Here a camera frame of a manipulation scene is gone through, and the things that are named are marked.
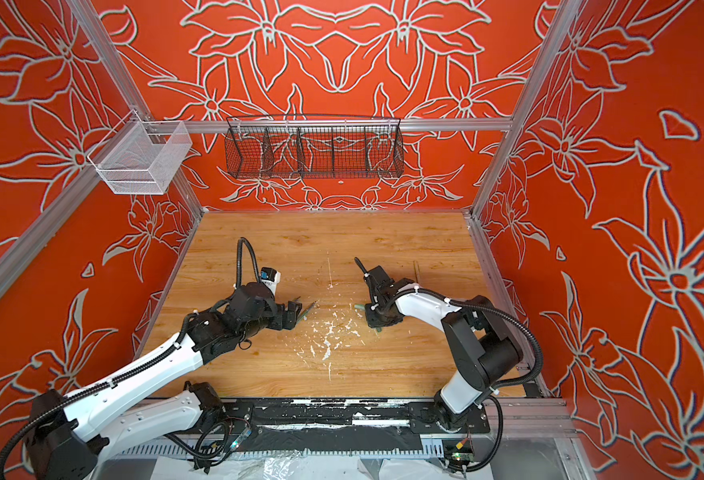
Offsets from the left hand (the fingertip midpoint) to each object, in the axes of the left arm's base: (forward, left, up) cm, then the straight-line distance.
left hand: (287, 301), depth 78 cm
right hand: (+3, -23, -14) cm, 27 cm away
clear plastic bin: (+38, +52, +17) cm, 67 cm away
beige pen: (+21, -38, -14) cm, 46 cm away
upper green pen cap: (+7, -20, -14) cm, 25 cm away
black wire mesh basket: (+52, +1, +14) cm, 54 cm away
